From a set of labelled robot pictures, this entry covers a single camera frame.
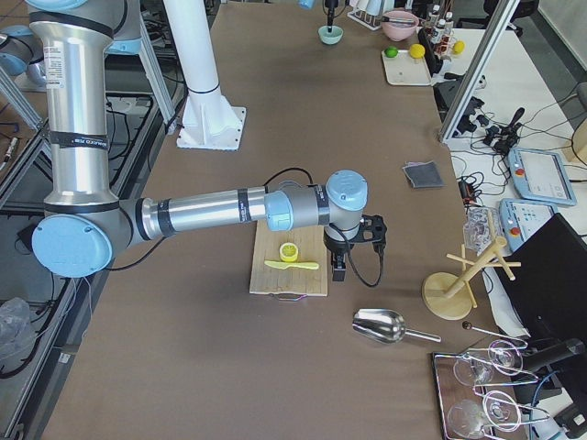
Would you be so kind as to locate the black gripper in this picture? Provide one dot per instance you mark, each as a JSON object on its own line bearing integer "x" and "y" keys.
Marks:
{"x": 329, "y": 9}
{"x": 336, "y": 247}

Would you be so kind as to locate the mint green bowl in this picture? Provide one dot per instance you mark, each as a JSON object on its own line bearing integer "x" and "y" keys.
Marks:
{"x": 330, "y": 35}

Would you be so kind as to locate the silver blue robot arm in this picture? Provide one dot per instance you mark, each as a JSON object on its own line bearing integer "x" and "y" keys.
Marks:
{"x": 309, "y": 4}
{"x": 86, "y": 225}

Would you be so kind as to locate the pink bowl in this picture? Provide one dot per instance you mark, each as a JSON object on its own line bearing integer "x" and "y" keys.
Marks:
{"x": 399, "y": 25}

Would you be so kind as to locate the wooden cutting board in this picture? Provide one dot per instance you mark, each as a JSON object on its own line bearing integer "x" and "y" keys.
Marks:
{"x": 266, "y": 280}

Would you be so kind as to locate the halved lemon slice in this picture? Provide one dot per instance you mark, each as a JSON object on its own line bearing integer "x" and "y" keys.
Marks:
{"x": 289, "y": 252}

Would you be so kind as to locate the yellow plastic knife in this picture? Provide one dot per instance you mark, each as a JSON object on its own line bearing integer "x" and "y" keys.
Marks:
{"x": 282, "y": 265}

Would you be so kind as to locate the green lime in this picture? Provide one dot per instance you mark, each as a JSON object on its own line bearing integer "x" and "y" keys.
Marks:
{"x": 391, "y": 52}

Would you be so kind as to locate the metal scoop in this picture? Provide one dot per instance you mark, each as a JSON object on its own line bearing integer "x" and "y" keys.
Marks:
{"x": 386, "y": 326}

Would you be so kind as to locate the beige rabbit serving tray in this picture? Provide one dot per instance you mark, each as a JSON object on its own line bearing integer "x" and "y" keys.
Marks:
{"x": 403, "y": 70}

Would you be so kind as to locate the yellow lemon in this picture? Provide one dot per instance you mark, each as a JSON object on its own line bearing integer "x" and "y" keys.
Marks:
{"x": 417, "y": 51}

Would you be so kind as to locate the wooden mug tree stand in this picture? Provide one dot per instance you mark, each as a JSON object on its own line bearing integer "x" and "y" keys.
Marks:
{"x": 450, "y": 296}

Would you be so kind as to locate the grey folded cloth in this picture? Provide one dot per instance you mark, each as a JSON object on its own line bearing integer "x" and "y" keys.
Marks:
{"x": 423, "y": 175}

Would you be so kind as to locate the blue teach pendant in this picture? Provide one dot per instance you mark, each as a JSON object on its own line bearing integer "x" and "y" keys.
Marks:
{"x": 539, "y": 175}
{"x": 521, "y": 219}

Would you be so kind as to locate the black monitor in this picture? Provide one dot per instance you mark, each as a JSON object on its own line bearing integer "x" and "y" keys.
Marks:
{"x": 549, "y": 290}

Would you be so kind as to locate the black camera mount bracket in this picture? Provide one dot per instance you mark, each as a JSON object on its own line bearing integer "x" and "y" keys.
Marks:
{"x": 372, "y": 229}

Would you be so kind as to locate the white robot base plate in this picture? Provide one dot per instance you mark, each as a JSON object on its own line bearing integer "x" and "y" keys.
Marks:
{"x": 209, "y": 120}

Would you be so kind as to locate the aluminium frame post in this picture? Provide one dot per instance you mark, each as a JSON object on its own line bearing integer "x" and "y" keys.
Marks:
{"x": 496, "y": 27}

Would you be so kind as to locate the wire glass rack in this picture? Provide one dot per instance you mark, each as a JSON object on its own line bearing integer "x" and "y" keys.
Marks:
{"x": 476, "y": 391}

